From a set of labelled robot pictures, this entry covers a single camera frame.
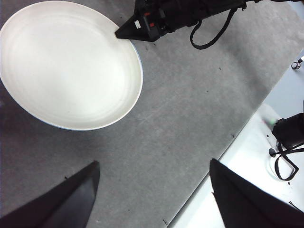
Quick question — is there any white round plate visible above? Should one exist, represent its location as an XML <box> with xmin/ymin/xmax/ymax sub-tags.
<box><xmin>0</xmin><ymin>0</ymin><xmax>143</xmax><ymax>131</ymax></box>

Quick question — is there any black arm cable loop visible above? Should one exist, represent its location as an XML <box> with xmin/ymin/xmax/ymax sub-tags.
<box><xmin>189</xmin><ymin>8</ymin><xmax>237</xmax><ymax>50</ymax></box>

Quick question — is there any black base cable loop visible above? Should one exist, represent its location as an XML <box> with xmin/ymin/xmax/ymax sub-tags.
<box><xmin>268</xmin><ymin>141</ymin><xmax>304</xmax><ymax>181</ymax></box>

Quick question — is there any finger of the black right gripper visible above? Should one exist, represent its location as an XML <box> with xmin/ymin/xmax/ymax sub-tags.
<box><xmin>114</xmin><ymin>16</ymin><xmax>155</xmax><ymax>43</ymax></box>

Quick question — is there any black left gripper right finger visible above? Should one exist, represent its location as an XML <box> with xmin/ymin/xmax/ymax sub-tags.
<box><xmin>209</xmin><ymin>158</ymin><xmax>304</xmax><ymax>228</ymax></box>

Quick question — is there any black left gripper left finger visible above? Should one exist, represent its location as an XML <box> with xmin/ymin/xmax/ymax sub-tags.
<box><xmin>0</xmin><ymin>161</ymin><xmax>100</xmax><ymax>228</ymax></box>

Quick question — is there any small silver knob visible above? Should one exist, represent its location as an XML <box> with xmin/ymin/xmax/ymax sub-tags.
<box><xmin>291</xmin><ymin>57</ymin><xmax>304</xmax><ymax>69</ymax></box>

